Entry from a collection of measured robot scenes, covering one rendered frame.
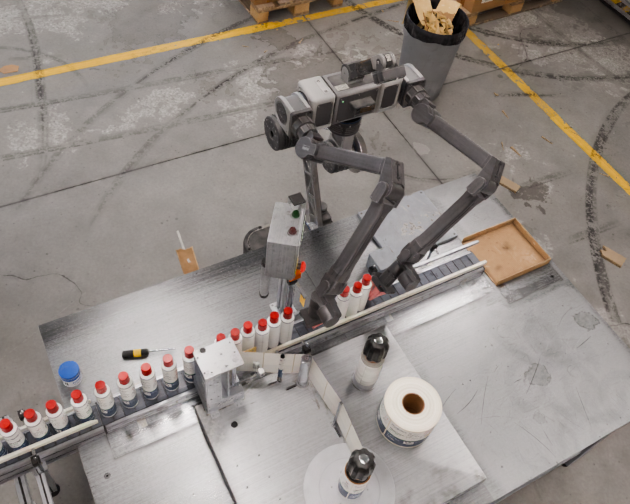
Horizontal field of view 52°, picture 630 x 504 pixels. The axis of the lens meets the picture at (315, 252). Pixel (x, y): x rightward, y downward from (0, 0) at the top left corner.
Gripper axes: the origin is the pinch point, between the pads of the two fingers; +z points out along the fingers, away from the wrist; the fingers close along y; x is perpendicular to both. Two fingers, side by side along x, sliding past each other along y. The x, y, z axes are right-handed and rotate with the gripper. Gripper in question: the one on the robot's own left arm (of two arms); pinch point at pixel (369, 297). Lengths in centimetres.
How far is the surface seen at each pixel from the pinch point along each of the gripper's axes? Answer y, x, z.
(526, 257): 8, 71, -41
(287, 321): 1.4, -37.2, 14.4
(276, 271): -3, -58, -5
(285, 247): -1, -64, -17
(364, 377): 30.3, -20.2, 10.0
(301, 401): 25, -31, 31
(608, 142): -83, 280, -97
